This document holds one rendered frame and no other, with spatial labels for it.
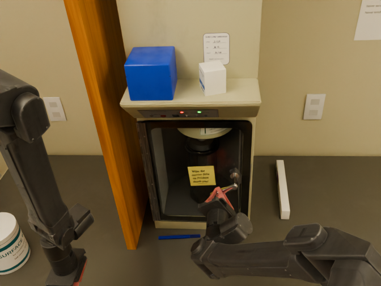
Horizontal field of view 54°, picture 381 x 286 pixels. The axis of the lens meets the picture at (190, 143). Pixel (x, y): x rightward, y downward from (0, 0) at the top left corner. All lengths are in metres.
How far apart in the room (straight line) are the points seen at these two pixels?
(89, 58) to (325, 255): 0.61
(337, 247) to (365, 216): 0.87
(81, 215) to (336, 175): 1.01
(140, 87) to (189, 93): 0.12
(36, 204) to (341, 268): 0.50
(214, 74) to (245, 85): 0.10
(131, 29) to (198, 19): 0.16
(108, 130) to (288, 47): 0.73
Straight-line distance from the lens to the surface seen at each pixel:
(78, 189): 1.53
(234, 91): 0.87
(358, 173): 1.58
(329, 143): 1.64
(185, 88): 0.89
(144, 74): 0.82
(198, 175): 1.10
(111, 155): 0.99
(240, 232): 0.89
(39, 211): 0.73
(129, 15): 0.89
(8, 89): 0.50
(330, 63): 1.44
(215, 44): 0.89
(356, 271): 0.52
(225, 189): 1.07
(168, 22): 0.88
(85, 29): 0.84
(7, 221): 1.30
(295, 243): 0.59
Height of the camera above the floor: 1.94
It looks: 37 degrees down
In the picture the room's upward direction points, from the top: 4 degrees counter-clockwise
